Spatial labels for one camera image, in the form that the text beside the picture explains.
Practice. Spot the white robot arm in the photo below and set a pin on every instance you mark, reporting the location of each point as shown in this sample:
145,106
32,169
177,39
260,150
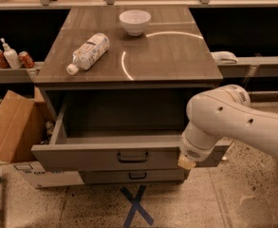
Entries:
225,112

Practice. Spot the white folded cloth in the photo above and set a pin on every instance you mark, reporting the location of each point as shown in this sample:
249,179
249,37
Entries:
224,57

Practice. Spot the white pump bottle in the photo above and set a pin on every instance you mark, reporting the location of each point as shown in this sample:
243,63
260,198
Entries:
11,55

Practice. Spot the clear plastic bottle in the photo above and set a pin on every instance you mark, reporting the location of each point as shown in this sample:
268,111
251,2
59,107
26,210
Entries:
88,53

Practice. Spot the brown cardboard box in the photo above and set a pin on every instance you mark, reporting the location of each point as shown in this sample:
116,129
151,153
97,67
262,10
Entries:
22,125

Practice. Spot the white ceramic bowl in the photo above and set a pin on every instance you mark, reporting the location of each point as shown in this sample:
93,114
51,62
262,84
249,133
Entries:
135,21

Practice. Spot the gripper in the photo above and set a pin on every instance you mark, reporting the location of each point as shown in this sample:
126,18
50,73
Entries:
192,151

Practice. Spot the white cardboard box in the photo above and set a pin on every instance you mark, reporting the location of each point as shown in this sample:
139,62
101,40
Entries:
35,174

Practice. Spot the grey cabinet with brown top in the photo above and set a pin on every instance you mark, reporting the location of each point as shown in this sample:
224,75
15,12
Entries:
171,54

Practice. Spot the grey low shelf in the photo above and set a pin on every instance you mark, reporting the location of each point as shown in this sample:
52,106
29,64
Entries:
19,75

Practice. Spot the red can left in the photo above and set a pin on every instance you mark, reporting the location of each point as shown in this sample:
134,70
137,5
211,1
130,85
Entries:
3,61

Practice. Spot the red can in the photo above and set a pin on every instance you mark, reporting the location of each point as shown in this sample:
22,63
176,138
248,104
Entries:
26,59
3,61

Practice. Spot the grey top drawer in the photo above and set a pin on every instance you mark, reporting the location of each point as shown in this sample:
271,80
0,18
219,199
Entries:
116,130

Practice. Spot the red can right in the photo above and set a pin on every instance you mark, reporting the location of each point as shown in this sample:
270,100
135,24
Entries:
26,59

